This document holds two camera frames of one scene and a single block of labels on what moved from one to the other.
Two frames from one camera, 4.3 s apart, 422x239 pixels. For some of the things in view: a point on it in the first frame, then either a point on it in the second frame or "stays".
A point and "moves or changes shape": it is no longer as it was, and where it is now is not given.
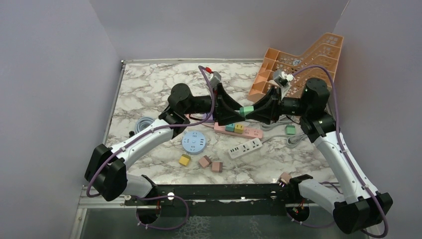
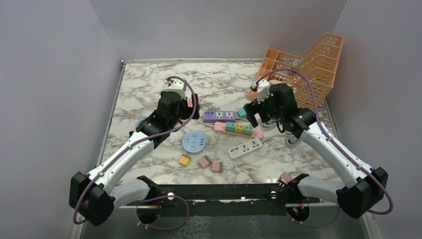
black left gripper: (219, 95) → (188, 110)
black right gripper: (271, 105) stays
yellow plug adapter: (239, 128) stays
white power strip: (245, 148) stays
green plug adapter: (246, 110) moves or changes shape
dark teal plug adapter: (230, 127) stays
